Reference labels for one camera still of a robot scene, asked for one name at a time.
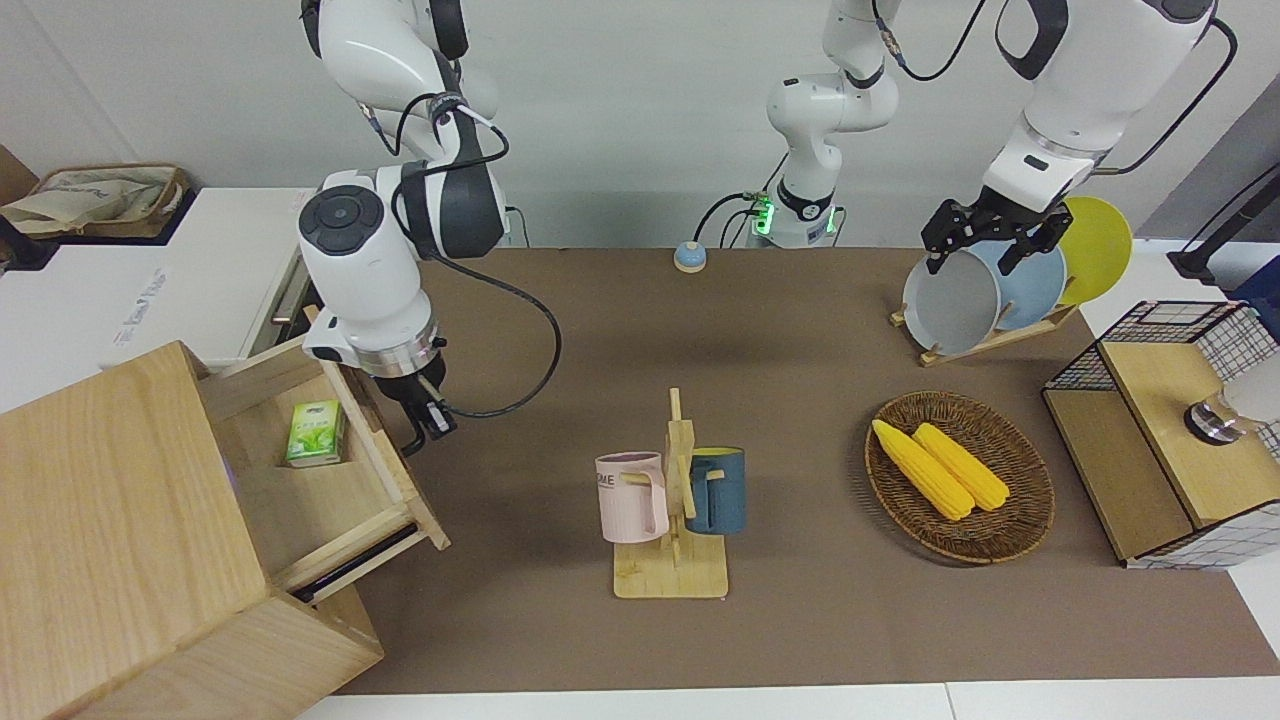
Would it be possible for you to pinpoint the grey plate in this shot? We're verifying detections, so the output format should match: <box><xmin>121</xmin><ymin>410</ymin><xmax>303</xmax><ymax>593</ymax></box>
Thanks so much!
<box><xmin>902</xmin><ymin>247</ymin><xmax>1004</xmax><ymax>359</ymax></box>

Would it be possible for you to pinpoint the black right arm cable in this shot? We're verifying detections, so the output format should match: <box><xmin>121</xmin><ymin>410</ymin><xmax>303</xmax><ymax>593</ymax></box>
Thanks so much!
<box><xmin>364</xmin><ymin>92</ymin><xmax>563</xmax><ymax>419</ymax></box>

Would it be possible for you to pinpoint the white side cabinet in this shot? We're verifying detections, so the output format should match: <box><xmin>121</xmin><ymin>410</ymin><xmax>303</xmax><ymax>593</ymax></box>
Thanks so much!
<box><xmin>0</xmin><ymin>186</ymin><xmax>323</xmax><ymax>413</ymax></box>

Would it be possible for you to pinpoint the green tea box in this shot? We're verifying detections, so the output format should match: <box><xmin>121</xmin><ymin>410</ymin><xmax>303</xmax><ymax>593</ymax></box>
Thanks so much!
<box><xmin>285</xmin><ymin>399</ymin><xmax>347</xmax><ymax>470</ymax></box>

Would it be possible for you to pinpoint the pink mug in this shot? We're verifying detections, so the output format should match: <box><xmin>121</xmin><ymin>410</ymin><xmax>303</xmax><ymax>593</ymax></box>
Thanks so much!
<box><xmin>595</xmin><ymin>451</ymin><xmax>670</xmax><ymax>545</ymax></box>

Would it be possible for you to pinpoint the dark blue mug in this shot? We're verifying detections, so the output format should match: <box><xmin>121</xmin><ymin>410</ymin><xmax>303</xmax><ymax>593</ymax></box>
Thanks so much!
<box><xmin>684</xmin><ymin>446</ymin><xmax>748</xmax><ymax>537</ymax></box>

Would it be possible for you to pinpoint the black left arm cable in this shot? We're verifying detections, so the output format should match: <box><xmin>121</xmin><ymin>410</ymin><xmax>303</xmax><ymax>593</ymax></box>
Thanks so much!
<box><xmin>1093</xmin><ymin>14</ymin><xmax>1240</xmax><ymax>177</ymax></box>

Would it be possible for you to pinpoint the yellow corn cob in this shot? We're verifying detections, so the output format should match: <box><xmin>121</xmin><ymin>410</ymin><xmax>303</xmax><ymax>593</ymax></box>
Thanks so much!
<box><xmin>871</xmin><ymin>418</ymin><xmax>977</xmax><ymax>523</ymax></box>
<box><xmin>912</xmin><ymin>422</ymin><xmax>1012</xmax><ymax>513</ymax></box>

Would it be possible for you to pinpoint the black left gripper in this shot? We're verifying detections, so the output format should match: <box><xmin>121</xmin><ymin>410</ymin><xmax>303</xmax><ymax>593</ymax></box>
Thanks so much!
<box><xmin>920</xmin><ymin>186</ymin><xmax>1077</xmax><ymax>279</ymax></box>

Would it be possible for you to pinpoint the black stand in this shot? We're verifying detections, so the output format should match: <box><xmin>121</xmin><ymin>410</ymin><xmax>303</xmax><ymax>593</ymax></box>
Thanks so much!
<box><xmin>1167</xmin><ymin>165</ymin><xmax>1280</xmax><ymax>282</ymax></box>

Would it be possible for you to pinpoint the wooden plate rack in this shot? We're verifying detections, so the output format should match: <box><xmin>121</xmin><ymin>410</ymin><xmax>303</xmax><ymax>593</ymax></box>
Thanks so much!
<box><xmin>889</xmin><ymin>300</ymin><xmax>1081</xmax><ymax>369</ymax></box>

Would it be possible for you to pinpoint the light wooden drawer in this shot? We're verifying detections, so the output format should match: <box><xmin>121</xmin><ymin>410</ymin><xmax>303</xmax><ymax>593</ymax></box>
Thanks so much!
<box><xmin>197</xmin><ymin>308</ymin><xmax>452</xmax><ymax>606</ymax></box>

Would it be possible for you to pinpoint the brown wicker basket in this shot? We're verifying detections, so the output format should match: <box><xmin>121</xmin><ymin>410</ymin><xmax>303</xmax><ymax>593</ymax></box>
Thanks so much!
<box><xmin>864</xmin><ymin>390</ymin><xmax>1057</xmax><ymax>567</ymax></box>

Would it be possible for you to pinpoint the light blue plate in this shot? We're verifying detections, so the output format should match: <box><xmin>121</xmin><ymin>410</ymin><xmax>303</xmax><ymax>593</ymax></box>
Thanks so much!
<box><xmin>968</xmin><ymin>240</ymin><xmax>1069</xmax><ymax>332</ymax></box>

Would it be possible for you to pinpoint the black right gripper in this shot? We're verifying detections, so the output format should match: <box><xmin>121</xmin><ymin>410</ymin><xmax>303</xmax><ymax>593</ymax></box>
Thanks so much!
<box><xmin>383</xmin><ymin>370</ymin><xmax>460</xmax><ymax>439</ymax></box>

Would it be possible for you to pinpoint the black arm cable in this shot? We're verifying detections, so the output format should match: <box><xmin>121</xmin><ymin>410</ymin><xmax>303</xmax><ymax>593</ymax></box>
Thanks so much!
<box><xmin>364</xmin><ymin>92</ymin><xmax>563</xmax><ymax>419</ymax></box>
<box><xmin>1093</xmin><ymin>14</ymin><xmax>1240</xmax><ymax>177</ymax></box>

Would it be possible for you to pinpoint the wooden mug rack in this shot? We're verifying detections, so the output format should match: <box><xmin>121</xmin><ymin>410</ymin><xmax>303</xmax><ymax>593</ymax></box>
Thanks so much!
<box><xmin>612</xmin><ymin>387</ymin><xmax>731</xmax><ymax>601</ymax></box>

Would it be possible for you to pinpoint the dark blue object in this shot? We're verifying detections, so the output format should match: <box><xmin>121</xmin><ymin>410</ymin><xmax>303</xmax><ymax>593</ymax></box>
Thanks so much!
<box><xmin>1231</xmin><ymin>282</ymin><xmax>1280</xmax><ymax>342</ymax></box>

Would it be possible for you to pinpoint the tray with beige bag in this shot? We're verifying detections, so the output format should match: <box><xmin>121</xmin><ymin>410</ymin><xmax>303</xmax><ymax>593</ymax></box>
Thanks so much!
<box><xmin>0</xmin><ymin>162</ymin><xmax>192</xmax><ymax>242</ymax></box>

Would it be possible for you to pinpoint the yellow plate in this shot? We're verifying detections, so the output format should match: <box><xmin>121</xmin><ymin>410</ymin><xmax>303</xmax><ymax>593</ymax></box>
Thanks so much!
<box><xmin>1056</xmin><ymin>195</ymin><xmax>1135</xmax><ymax>308</ymax></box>

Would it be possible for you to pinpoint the light wooden cabinet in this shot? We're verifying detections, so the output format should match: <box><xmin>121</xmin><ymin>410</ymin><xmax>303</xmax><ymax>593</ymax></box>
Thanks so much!
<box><xmin>0</xmin><ymin>340</ymin><xmax>386</xmax><ymax>720</ymax></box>

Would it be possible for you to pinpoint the wire and wood shelf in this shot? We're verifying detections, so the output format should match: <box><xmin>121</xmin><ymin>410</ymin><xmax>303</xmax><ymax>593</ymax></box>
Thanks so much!
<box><xmin>1041</xmin><ymin>299</ymin><xmax>1280</xmax><ymax>572</ymax></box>

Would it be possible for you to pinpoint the brown table mat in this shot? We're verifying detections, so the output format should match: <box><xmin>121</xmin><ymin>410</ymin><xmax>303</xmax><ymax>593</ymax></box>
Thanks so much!
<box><xmin>330</xmin><ymin>246</ymin><xmax>1280</xmax><ymax>697</ymax></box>

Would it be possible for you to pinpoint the black base cable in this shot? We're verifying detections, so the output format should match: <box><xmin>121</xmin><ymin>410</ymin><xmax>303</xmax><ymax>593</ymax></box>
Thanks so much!
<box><xmin>694</xmin><ymin>188</ymin><xmax>773</xmax><ymax>248</ymax></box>

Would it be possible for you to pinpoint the clear glass cup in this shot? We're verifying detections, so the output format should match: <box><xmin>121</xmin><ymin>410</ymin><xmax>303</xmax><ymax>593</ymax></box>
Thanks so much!
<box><xmin>1184</xmin><ymin>377</ymin><xmax>1280</xmax><ymax>445</ymax></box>

